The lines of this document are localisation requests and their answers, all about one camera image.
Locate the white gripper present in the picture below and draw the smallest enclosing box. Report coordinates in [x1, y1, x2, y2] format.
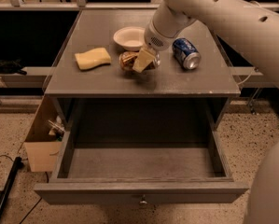
[133, 20, 176, 73]

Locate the orange soda can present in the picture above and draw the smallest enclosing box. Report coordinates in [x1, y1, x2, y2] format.
[119, 51, 160, 71]

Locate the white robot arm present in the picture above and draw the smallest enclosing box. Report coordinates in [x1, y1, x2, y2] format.
[145, 0, 279, 224]

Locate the blue soda can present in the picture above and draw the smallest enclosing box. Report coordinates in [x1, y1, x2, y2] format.
[172, 38, 202, 70]

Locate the grey open drawer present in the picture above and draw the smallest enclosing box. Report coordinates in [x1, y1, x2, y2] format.
[35, 132, 248, 205]

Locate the white foam bowl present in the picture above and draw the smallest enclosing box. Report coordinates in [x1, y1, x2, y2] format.
[113, 26, 145, 51]

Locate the yellow sponge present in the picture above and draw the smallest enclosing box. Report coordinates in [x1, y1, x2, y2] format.
[75, 48, 111, 71]

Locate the grey wooden cabinet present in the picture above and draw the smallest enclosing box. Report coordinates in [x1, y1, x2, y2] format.
[42, 8, 242, 133]

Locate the plastic bag in box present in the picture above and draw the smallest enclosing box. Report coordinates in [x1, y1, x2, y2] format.
[48, 116, 65, 137]

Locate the cardboard box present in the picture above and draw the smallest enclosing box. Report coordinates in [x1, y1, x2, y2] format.
[23, 97, 62, 172]

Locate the black bar on floor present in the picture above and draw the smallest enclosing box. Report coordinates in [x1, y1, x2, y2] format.
[0, 157, 23, 220]

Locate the white cable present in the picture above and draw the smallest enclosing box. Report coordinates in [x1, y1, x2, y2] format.
[237, 66, 258, 87]

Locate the black object on rail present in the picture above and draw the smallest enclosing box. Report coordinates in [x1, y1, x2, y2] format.
[0, 60, 27, 76]

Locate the black floor cable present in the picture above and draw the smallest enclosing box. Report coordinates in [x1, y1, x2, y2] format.
[0, 154, 49, 224]

